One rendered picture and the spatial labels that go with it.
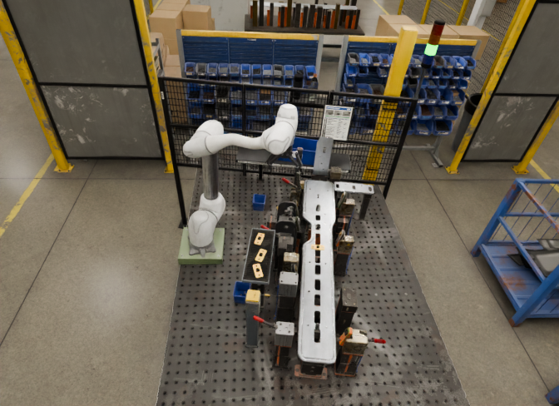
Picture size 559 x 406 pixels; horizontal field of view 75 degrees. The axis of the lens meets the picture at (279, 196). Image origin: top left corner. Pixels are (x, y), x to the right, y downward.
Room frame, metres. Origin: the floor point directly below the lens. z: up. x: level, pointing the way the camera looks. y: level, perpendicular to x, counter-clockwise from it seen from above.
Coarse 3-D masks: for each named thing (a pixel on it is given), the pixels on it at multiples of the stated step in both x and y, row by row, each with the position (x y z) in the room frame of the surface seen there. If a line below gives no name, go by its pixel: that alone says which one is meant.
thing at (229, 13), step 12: (192, 0) 8.18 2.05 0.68; (204, 0) 8.21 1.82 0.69; (216, 0) 8.24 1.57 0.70; (228, 0) 8.26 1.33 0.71; (240, 0) 8.29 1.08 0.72; (216, 12) 8.24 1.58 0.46; (228, 12) 8.26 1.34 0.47; (240, 12) 8.29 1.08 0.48; (216, 24) 8.23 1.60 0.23; (228, 24) 8.26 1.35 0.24; (240, 24) 8.29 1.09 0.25
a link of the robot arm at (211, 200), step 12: (216, 132) 1.84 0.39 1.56; (204, 156) 1.83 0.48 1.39; (216, 156) 1.85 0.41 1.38; (204, 168) 1.84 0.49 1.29; (216, 168) 1.85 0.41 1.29; (204, 180) 1.84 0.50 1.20; (216, 180) 1.85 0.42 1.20; (204, 192) 1.84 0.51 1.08; (216, 192) 1.84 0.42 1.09; (204, 204) 1.81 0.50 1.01; (216, 204) 1.81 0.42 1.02; (216, 216) 1.77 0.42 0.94
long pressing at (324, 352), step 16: (304, 192) 2.01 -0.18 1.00; (320, 192) 2.03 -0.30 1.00; (304, 208) 1.85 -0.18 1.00; (320, 208) 1.86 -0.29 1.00; (320, 224) 1.71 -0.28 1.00; (320, 240) 1.56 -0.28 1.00; (304, 256) 1.42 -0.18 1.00; (320, 256) 1.43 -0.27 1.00; (304, 272) 1.31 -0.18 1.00; (320, 272) 1.32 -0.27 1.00; (304, 288) 1.20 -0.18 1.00; (320, 288) 1.21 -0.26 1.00; (304, 304) 1.10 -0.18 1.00; (320, 304) 1.10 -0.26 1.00; (304, 320) 1.00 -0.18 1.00; (320, 320) 1.01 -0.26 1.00; (304, 336) 0.92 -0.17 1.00; (320, 336) 0.92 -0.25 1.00; (304, 352) 0.84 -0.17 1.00; (320, 352) 0.84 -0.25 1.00
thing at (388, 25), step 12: (384, 24) 5.18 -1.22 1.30; (396, 24) 5.04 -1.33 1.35; (408, 24) 5.08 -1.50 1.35; (420, 24) 5.11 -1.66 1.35; (384, 36) 5.10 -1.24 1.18; (396, 36) 4.73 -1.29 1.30; (420, 36) 4.71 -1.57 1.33; (444, 36) 4.76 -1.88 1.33; (456, 36) 4.78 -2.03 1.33; (468, 36) 4.81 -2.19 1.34; (480, 36) 4.83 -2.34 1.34; (480, 48) 4.84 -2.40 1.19; (468, 84) 4.84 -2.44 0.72
